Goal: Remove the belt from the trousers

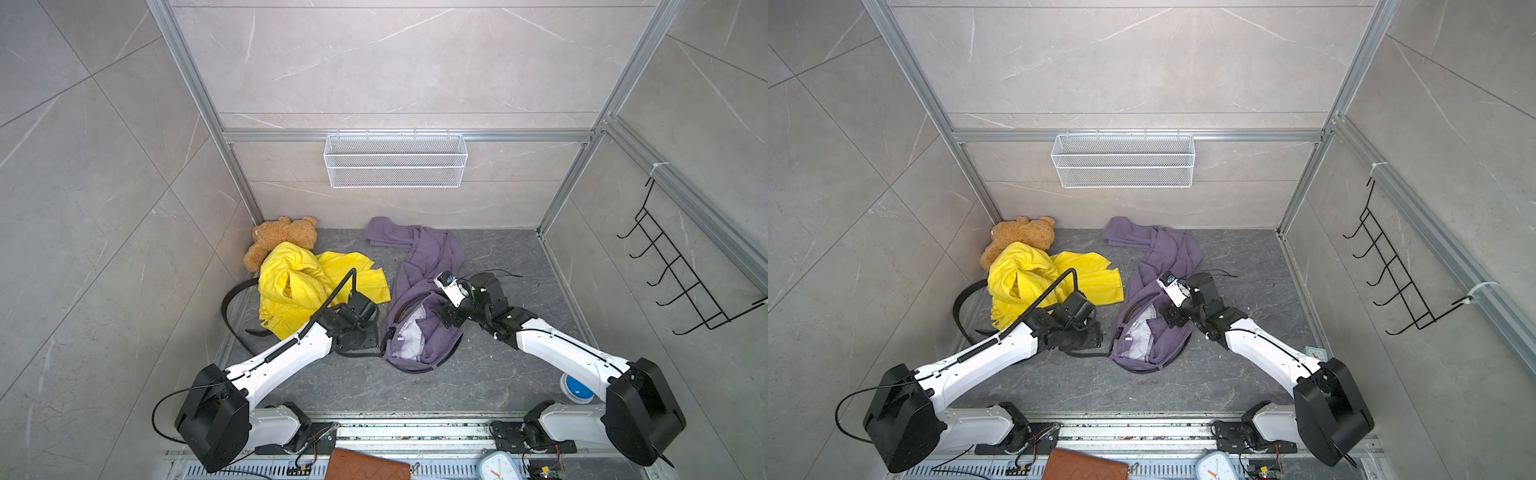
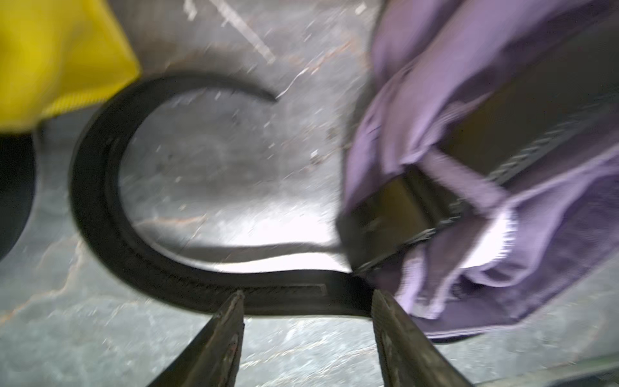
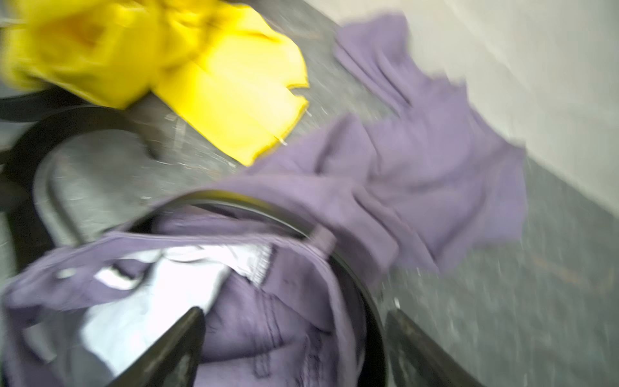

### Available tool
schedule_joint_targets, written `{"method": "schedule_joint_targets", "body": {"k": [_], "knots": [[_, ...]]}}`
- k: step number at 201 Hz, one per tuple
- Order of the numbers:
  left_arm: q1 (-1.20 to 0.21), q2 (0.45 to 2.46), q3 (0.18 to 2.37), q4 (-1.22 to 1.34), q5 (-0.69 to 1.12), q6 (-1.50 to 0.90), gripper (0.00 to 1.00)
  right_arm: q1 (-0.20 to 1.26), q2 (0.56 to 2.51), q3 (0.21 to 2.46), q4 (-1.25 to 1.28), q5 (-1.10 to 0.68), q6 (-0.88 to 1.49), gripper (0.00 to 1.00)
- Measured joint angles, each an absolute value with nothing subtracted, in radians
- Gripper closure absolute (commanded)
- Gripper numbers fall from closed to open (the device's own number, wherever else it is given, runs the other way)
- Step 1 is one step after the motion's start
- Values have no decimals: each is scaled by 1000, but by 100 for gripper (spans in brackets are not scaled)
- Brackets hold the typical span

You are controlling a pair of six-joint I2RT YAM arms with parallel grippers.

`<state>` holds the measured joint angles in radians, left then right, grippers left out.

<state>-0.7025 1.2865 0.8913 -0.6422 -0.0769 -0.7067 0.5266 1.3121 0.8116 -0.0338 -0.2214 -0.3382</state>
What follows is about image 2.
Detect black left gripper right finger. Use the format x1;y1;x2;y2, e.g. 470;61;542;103
371;290;472;387

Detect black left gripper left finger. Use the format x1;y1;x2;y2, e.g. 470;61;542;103
150;291;245;387

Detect purple jacket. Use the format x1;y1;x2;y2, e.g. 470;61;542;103
338;1;618;340

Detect yellow trousers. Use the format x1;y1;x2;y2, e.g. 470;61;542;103
1;1;141;134

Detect black leather belt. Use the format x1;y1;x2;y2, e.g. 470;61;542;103
69;12;618;316
1;134;36;259

